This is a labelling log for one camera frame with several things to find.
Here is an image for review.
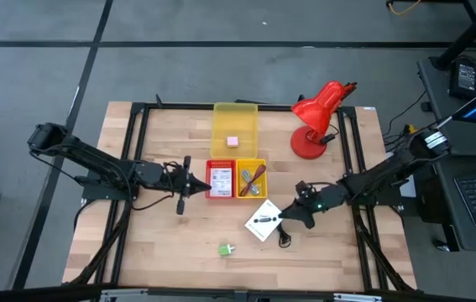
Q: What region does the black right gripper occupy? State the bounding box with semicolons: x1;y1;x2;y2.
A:
278;180;329;230

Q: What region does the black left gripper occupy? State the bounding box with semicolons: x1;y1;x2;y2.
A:
162;155;212;216

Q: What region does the white card with QR code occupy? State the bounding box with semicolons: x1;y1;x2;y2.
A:
209;167;234;198

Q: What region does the small black cable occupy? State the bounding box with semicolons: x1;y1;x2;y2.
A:
276;224;293;249

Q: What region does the white box with black picture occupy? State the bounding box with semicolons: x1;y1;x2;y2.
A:
243;198;284;243

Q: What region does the grey cable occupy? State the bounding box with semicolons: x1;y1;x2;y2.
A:
240;169;260;198

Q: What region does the yellow translucent bin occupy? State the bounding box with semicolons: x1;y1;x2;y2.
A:
209;102;260;160

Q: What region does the red plastic basket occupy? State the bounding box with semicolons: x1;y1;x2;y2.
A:
205;158;238;200

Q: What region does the yellow plastic basket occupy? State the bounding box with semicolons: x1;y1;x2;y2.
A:
235;157;269;200

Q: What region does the green white charger cube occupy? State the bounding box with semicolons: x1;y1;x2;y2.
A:
218;242;237;258

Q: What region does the red desk lamp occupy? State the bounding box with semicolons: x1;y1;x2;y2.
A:
289;80;358;161

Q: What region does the black desk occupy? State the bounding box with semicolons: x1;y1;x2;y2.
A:
415;55;476;253

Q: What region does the black rig beam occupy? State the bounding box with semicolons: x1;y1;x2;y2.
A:
0;284;476;302

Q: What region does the black power brick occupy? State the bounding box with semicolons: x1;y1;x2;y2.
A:
448;55;476;101

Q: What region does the black stand leg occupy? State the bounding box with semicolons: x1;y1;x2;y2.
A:
432;0;476;71

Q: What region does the black left wrist camera cable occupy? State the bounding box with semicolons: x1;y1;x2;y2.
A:
131;160;180;211

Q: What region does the black lamp cord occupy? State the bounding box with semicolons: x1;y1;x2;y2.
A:
318;123;341;146

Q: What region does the black aluminium table frame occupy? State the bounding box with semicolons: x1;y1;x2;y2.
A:
63;94;417;294

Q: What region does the yellow floor cable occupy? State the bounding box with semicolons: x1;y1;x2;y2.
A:
385;0;424;17

